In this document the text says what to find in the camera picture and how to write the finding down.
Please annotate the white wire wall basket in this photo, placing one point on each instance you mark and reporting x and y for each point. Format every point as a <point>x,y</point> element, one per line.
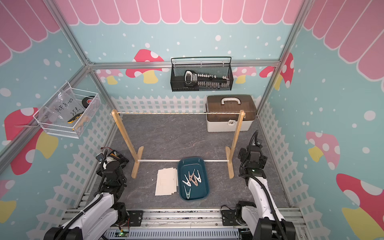
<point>53,125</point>

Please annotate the white postcard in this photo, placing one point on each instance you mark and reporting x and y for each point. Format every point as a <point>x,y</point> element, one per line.
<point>169,181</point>
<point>163,186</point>
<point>176,177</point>

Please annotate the white clothespin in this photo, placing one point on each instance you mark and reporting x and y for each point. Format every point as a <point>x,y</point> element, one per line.
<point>187,182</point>
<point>198,177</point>

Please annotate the pink clothespin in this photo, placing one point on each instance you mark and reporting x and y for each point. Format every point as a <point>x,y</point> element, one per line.
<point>191,176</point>
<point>196,183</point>

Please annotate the black tape roll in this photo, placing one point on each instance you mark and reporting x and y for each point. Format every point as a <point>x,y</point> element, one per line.
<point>86,101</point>

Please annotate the green clothespin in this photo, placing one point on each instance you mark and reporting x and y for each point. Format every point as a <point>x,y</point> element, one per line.
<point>187,191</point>

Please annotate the black mesh wall basket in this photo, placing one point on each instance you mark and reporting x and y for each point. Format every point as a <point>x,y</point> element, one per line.
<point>219,66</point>

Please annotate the brown lid storage box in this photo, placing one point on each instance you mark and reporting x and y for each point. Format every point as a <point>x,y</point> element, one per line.
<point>223,112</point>

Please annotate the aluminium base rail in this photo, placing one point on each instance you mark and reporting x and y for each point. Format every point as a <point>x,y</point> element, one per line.
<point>173,224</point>

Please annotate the wooden drying rack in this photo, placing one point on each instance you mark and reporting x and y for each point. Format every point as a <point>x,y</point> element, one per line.
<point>137,154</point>

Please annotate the teal plastic tray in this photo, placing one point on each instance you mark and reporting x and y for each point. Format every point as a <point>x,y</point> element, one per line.
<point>189,165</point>

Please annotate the black socket tool set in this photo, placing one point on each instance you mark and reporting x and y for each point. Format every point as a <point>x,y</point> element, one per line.
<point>192,79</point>

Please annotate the clear plastic bag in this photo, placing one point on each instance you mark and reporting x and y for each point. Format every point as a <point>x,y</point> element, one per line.
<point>65,106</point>

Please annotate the black yellow small device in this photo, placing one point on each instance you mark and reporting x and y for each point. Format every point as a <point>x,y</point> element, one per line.
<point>114,155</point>

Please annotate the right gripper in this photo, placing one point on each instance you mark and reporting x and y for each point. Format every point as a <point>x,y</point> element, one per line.
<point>242,154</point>

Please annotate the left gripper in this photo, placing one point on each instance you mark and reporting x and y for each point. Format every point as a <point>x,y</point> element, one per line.
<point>124,161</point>

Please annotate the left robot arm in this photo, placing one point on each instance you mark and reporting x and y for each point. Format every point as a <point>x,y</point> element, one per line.
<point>105,210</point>

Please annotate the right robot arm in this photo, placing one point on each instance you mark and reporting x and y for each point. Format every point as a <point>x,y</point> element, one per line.
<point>261,217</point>

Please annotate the yellow black utility knife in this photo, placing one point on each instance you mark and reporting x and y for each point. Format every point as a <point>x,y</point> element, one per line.
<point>74,118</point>

